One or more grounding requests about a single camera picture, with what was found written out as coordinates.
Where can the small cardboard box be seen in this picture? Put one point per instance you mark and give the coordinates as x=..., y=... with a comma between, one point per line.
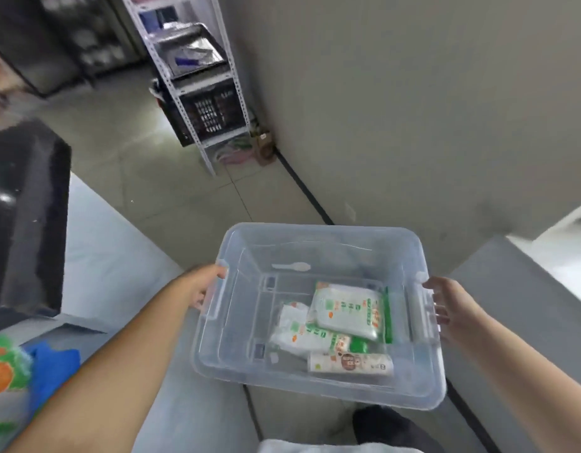
x=263, y=141

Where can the person's left hand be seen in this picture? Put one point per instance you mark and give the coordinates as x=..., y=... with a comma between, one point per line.
x=199, y=283

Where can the person's black shoe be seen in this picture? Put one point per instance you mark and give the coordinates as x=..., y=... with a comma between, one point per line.
x=394, y=429

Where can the white brown tube packet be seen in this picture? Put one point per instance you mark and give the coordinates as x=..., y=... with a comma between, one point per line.
x=351, y=363

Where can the small white green snack packet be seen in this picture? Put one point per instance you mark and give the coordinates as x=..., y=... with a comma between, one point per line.
x=302, y=331

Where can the white plastic spoon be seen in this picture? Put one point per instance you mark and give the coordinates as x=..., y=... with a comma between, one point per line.
x=292, y=266

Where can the clear plastic storage bin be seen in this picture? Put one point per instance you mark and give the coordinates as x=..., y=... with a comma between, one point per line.
x=319, y=316

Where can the silver metal tray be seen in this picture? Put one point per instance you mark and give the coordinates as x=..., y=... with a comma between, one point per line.
x=189, y=52

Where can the large white green snack packet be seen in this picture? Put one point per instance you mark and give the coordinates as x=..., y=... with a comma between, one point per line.
x=349, y=310

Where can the grey cabinet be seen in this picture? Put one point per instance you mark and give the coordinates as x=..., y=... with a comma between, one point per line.
x=531, y=297

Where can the black appliance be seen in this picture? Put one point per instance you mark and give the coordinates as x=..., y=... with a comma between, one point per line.
x=24, y=216

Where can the dark display cabinet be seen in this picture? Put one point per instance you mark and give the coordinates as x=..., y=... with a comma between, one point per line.
x=59, y=37

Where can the person's right thumb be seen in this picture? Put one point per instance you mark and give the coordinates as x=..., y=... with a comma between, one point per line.
x=434, y=283

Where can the blue cloth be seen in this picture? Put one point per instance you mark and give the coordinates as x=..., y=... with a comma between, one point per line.
x=52, y=367

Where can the black plastic crate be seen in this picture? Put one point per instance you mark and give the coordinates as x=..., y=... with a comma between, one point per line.
x=206, y=110

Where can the person's left forearm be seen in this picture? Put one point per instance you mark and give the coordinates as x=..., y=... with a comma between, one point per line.
x=104, y=377

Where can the person's left thumb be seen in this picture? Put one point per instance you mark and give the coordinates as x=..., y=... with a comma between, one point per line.
x=216, y=270

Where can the person's right forearm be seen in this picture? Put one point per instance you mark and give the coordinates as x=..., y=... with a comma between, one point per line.
x=526, y=379

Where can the green orange printed bag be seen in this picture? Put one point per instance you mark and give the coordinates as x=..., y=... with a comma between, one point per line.
x=5, y=372

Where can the white metal shelf rack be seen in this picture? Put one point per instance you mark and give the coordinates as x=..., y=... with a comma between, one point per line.
x=186, y=75

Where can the person's right hand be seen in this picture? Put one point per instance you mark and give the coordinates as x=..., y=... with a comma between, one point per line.
x=453, y=304

